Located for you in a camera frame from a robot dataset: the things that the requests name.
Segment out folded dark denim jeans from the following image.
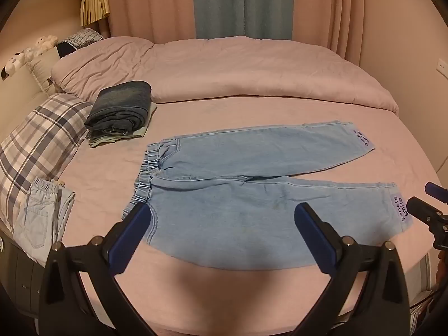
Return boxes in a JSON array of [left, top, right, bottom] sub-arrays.
[[85, 80, 152, 134]]

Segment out yellow pleated fabric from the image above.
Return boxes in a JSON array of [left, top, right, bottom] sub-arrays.
[[80, 0, 111, 27]]

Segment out folded pale blue jeans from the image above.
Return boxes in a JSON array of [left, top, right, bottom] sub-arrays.
[[12, 177, 76, 267]]

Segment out bed with pink sheet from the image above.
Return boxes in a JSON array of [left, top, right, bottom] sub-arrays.
[[0, 93, 438, 331]]

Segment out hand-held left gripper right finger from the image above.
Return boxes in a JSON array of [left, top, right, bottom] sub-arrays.
[[293, 202, 411, 336]]

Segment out light blue denim pants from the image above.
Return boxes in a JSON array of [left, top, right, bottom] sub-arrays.
[[121, 121, 414, 271]]

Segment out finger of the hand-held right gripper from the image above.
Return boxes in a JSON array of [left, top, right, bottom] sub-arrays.
[[425, 181, 448, 204], [407, 196, 448, 225]]

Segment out large plaid pillow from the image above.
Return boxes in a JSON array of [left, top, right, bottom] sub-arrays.
[[0, 93, 93, 223]]

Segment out pink duvet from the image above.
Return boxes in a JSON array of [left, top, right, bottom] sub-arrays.
[[51, 36, 400, 114]]

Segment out dark cloth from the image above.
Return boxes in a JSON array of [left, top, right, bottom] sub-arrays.
[[56, 41, 80, 59]]

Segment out white pillow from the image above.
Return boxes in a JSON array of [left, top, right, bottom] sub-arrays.
[[26, 46, 63, 94]]

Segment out small checkered pillow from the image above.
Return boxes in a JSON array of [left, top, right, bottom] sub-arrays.
[[65, 28, 104, 48]]

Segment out white and black plush dog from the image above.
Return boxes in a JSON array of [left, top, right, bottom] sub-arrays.
[[1, 52, 28, 80]]

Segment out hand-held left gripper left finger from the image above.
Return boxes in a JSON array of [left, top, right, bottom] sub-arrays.
[[38, 202, 169, 336]]

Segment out blue curtain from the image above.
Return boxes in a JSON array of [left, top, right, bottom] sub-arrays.
[[191, 0, 294, 41]]

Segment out white fluffy plush toy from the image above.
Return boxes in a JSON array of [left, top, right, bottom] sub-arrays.
[[23, 35, 59, 60]]

